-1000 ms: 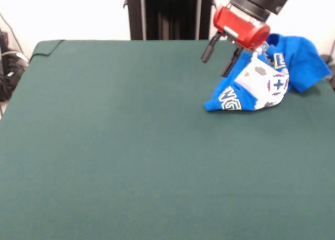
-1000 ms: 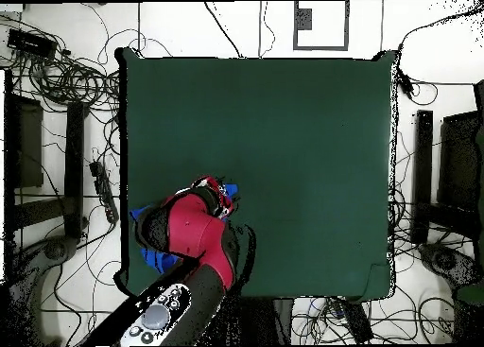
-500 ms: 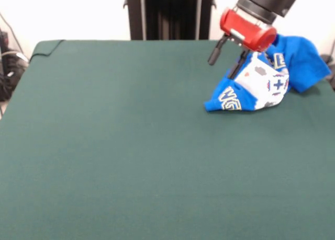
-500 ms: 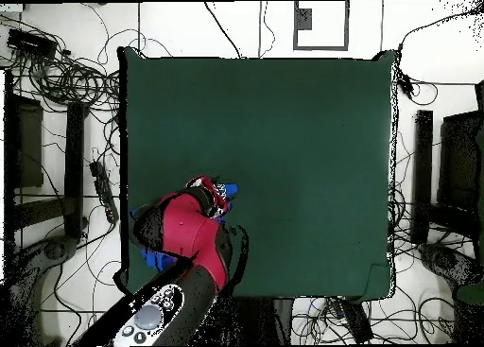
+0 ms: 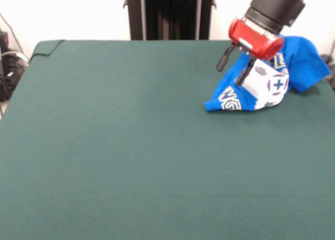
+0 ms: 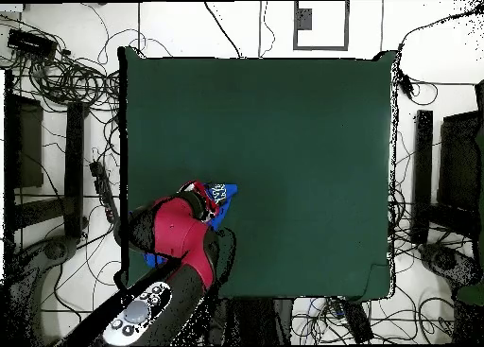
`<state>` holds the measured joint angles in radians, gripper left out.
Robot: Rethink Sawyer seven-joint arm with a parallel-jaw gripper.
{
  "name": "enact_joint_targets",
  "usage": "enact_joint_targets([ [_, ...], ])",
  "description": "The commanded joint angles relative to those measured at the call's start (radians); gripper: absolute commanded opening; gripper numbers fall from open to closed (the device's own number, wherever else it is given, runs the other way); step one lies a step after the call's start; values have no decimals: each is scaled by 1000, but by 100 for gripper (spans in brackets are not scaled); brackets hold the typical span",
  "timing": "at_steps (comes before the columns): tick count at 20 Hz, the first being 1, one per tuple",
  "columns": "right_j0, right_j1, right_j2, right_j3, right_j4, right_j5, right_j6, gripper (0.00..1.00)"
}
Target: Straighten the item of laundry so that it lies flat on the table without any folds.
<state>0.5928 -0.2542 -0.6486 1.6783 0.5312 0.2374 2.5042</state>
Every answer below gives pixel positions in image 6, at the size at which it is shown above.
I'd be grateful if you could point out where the blue printed T-shirt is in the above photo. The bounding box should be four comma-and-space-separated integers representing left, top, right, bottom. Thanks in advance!
128, 182, 239, 269

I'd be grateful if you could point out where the black power strip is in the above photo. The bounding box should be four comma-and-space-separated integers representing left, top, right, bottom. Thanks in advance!
89, 160, 120, 224

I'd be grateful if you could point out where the dark green table cloth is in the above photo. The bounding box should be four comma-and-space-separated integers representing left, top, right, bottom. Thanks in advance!
114, 45, 398, 304

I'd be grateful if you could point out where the dark grey floor stand base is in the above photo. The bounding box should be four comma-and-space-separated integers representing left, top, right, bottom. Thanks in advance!
417, 242, 484, 344
0, 234, 80, 347

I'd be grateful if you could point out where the black rectangular floor device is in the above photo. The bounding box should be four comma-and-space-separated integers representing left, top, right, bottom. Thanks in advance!
339, 299, 375, 344

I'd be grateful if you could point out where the small dark grey square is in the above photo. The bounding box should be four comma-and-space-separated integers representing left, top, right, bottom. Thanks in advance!
295, 8, 314, 31

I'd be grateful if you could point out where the black plug adapter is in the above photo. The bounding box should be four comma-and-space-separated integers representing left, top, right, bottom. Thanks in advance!
396, 69, 417, 100

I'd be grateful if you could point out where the black electronics box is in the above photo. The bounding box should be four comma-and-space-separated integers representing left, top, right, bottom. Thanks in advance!
6, 27, 59, 60

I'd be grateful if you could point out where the dark green round object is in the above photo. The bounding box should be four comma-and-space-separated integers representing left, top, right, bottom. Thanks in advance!
455, 284, 484, 306

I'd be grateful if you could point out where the black metal frame stand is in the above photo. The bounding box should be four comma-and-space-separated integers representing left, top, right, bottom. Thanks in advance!
3, 69, 89, 246
410, 79, 484, 246

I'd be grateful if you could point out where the black floor cable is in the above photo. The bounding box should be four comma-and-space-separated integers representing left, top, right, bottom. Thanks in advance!
203, 0, 243, 59

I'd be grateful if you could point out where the tangled black cable bundle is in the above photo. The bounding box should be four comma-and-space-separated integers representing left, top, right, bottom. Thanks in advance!
0, 11, 122, 113

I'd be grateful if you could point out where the grey square floor frame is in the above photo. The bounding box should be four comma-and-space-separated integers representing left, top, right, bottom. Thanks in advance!
293, 0, 350, 52

